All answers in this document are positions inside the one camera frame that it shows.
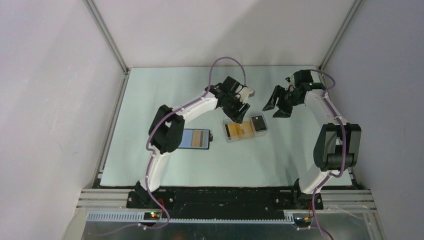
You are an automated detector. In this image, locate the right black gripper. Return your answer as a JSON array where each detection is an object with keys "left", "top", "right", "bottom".
[{"left": 262, "top": 85, "right": 302, "bottom": 119}]

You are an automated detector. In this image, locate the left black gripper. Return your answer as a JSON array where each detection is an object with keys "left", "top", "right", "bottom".
[{"left": 222, "top": 93, "right": 250, "bottom": 125}]

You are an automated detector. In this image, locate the clear plastic card tray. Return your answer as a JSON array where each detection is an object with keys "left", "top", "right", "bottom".
[{"left": 223, "top": 113, "right": 269, "bottom": 143}]

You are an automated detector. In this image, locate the black card holder wallet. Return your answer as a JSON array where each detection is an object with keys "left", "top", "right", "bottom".
[{"left": 178, "top": 128, "right": 214, "bottom": 150}]

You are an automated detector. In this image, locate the orange credit card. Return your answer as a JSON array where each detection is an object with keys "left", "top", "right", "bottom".
[
  {"left": 191, "top": 129, "right": 209, "bottom": 149},
  {"left": 224, "top": 121, "right": 254, "bottom": 142}
]

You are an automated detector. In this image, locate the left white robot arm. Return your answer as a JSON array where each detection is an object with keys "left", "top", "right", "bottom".
[{"left": 138, "top": 76, "right": 255, "bottom": 208}]

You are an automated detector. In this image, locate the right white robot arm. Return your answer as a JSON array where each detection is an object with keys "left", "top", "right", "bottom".
[{"left": 263, "top": 69, "right": 362, "bottom": 209}]

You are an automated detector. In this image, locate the black credit card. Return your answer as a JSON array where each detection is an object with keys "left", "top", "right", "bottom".
[{"left": 250, "top": 114, "right": 268, "bottom": 134}]

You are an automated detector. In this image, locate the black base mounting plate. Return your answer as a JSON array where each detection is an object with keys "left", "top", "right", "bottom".
[{"left": 126, "top": 186, "right": 324, "bottom": 220}]

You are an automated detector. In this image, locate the right controller board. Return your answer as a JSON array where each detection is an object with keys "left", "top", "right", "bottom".
[{"left": 293, "top": 216, "right": 314, "bottom": 231}]

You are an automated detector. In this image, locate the controller board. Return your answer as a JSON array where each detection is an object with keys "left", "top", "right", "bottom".
[
  {"left": 143, "top": 211, "right": 162, "bottom": 221},
  {"left": 293, "top": 216, "right": 314, "bottom": 231}
]

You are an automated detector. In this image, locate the left controller board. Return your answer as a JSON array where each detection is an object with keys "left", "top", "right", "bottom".
[{"left": 143, "top": 211, "right": 162, "bottom": 221}]

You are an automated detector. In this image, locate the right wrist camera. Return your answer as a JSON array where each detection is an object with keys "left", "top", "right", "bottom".
[{"left": 285, "top": 75, "right": 295, "bottom": 84}]

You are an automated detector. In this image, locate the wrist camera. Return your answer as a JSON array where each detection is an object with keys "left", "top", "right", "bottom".
[
  {"left": 238, "top": 86, "right": 255, "bottom": 102},
  {"left": 285, "top": 75, "right": 295, "bottom": 84}
]

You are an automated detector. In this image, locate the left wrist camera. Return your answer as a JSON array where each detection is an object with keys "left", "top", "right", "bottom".
[{"left": 238, "top": 86, "right": 255, "bottom": 102}]

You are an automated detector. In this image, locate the right aluminium frame post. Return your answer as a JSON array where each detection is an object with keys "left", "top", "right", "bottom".
[{"left": 318, "top": 0, "right": 363, "bottom": 70}]

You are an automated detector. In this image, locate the aluminium frame post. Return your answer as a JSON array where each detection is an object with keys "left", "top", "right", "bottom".
[
  {"left": 318, "top": 0, "right": 363, "bottom": 70},
  {"left": 83, "top": 0, "right": 129, "bottom": 75}
]

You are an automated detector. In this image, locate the left aluminium frame post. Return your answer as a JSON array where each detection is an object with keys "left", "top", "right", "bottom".
[{"left": 83, "top": 0, "right": 129, "bottom": 75}]

